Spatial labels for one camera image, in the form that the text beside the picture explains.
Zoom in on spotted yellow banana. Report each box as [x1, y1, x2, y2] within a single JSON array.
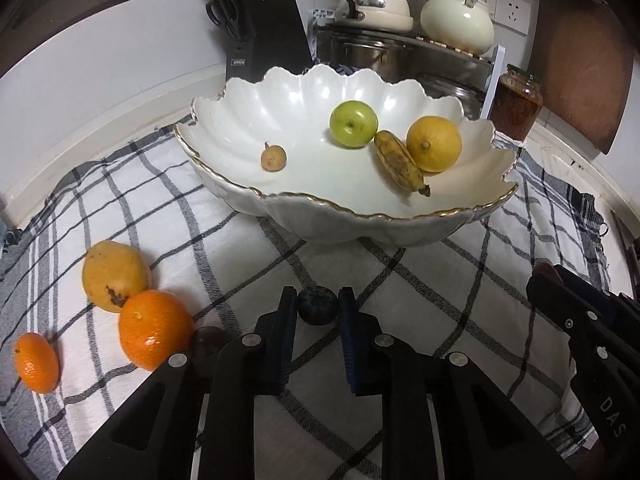
[[374, 130, 432, 198]]

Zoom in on cream saucepan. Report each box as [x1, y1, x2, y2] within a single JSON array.
[[294, 0, 415, 32]]

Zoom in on dark plum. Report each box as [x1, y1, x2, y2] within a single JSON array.
[[191, 326, 232, 361]]

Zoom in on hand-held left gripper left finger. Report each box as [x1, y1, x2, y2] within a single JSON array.
[[57, 286, 299, 480]]

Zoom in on black kitchen scissors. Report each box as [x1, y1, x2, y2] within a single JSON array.
[[205, 0, 246, 41]]

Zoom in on cream kettle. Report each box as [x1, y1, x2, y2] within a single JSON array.
[[420, 0, 496, 56]]

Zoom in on small mandarin orange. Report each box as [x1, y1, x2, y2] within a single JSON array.
[[13, 332, 60, 394]]

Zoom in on white scalloped bowl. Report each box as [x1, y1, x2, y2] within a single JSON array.
[[174, 63, 521, 248]]

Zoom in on yellow mango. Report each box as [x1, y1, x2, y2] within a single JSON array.
[[82, 240, 152, 314]]

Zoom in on blueberry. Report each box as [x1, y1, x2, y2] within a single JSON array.
[[297, 285, 340, 327]]

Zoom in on grey white plaid cloth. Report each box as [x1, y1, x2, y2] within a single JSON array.
[[0, 110, 612, 480]]

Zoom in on yellow lemon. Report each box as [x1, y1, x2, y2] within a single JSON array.
[[406, 116, 463, 173]]

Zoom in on brown wooden cutting board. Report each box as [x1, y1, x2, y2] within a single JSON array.
[[527, 0, 640, 156]]

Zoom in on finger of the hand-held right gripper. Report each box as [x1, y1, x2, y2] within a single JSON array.
[[526, 277, 608, 356], [552, 264, 640, 323]]

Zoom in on glass jar of red sauce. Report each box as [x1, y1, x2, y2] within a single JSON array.
[[489, 64, 544, 143]]

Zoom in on white kitchen rack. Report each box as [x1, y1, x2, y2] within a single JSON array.
[[310, 7, 506, 121]]

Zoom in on large orange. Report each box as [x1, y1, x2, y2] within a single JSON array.
[[118, 289, 195, 372]]

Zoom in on green apple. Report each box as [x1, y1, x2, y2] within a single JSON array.
[[329, 100, 378, 149]]

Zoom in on black knife block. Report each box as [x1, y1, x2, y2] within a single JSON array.
[[220, 0, 313, 73]]

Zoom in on brown longan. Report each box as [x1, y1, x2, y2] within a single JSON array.
[[260, 142, 288, 173]]

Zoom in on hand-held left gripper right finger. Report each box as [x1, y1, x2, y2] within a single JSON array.
[[337, 286, 568, 480]]

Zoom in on large steel pot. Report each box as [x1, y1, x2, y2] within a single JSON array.
[[317, 35, 416, 83]]

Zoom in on steel pot with lid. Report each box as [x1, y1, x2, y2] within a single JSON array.
[[415, 72, 488, 121]]

